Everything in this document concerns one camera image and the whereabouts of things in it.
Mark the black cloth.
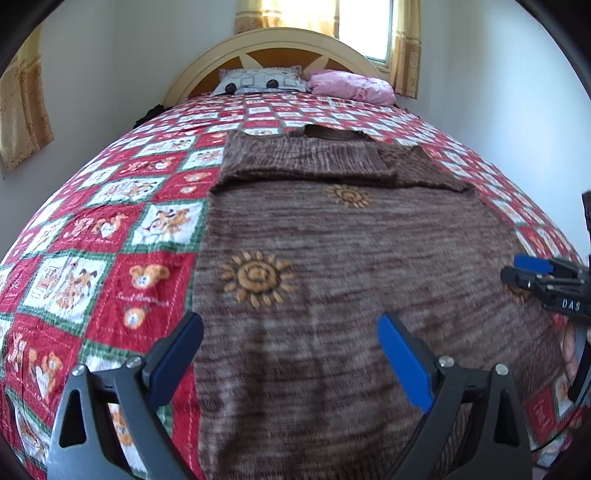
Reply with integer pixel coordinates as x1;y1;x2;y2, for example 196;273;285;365
133;104;164;130

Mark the red checkered printed bed sheet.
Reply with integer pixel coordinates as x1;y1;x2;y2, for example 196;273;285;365
0;90;591;480

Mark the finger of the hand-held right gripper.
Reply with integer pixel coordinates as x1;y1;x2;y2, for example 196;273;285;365
514;255;589;280
501;265;555;301

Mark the brown knitted sweater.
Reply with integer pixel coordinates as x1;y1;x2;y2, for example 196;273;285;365
191;124;580;480

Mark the pink pillow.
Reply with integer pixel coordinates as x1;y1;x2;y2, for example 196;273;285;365
306;69;397;106

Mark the window behind headboard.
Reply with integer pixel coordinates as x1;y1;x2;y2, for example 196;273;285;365
338;0;394;65

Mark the yellow patterned curtain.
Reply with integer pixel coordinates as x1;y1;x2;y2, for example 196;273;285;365
234;0;341;40
0;25;56;174
389;0;422;100

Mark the person's right hand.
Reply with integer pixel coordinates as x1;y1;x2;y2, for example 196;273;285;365
561;323;579;379

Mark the cream arched bed headboard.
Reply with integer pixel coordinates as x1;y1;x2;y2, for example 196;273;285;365
164;28;384;108

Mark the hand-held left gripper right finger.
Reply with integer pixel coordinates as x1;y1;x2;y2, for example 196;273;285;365
376;313;534;480

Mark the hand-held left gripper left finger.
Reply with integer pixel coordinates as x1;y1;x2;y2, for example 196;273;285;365
47;311;205;480

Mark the white patterned pillow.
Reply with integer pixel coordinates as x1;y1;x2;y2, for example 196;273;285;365
211;66;308;96

